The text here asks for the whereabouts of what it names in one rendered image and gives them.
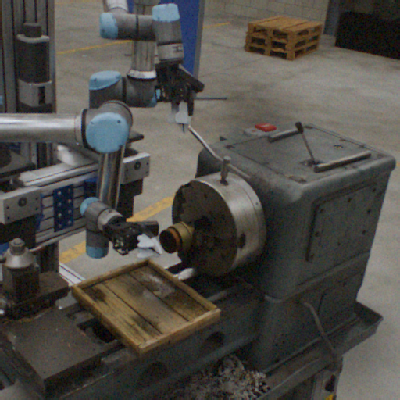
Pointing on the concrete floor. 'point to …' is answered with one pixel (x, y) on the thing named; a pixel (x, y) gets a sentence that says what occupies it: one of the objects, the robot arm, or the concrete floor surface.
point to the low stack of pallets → (283, 37)
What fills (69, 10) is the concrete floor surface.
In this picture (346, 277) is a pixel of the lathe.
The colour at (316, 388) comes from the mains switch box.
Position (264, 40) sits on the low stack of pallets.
